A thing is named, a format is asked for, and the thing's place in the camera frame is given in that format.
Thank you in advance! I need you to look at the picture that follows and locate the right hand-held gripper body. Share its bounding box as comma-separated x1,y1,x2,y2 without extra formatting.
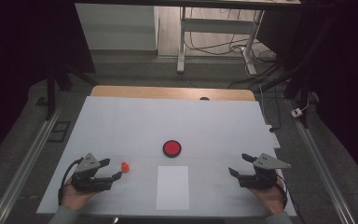
238,152,292,190

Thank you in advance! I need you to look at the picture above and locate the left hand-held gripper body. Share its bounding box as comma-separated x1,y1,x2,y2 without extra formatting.
70,152,115,193

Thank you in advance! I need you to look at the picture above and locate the round red ink pad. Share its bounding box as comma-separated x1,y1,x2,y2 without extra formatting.
162,139,183,159

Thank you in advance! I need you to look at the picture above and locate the person's left hand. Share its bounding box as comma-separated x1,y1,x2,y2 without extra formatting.
61,177,98,213

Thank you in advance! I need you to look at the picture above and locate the person's right hand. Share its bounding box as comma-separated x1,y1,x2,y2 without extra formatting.
249,175,289,217

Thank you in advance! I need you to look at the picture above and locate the white power strip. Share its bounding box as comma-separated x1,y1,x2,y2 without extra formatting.
265,124,282,149

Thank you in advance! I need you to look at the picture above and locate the small white paper sheet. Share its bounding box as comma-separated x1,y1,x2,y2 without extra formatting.
156,165,190,211

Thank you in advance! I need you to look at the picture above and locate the small white adapter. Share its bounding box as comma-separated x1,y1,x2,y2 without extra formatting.
290,107,304,119

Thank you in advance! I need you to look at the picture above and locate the black stand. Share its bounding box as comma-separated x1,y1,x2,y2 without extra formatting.
260,12,339,129
44,63,100,121

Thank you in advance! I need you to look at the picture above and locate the dark curtain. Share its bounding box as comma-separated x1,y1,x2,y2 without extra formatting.
0,0,97,171
255,0,358,189

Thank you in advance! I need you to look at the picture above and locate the white cabinet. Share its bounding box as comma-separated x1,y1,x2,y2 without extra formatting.
74,3,159,51

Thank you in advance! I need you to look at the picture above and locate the left hand-held gripper black cable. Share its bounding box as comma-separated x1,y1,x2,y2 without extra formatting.
58,157,85,207

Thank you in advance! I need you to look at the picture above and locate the hand-held gripper black cable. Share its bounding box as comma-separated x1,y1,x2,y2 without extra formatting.
58,157,85,207
276,176,290,210

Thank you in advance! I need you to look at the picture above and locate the right hand-held gripper black cable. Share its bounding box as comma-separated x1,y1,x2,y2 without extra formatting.
276,176,290,210

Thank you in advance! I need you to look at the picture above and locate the metal floor rail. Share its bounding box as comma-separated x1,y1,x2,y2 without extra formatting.
0,104,63,224
286,99,357,224

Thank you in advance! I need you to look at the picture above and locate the tangle of black cables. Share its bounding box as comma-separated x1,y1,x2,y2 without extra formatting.
185,7,278,60

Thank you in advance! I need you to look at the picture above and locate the white desk frame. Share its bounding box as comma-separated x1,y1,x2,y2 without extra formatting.
176,6,266,76

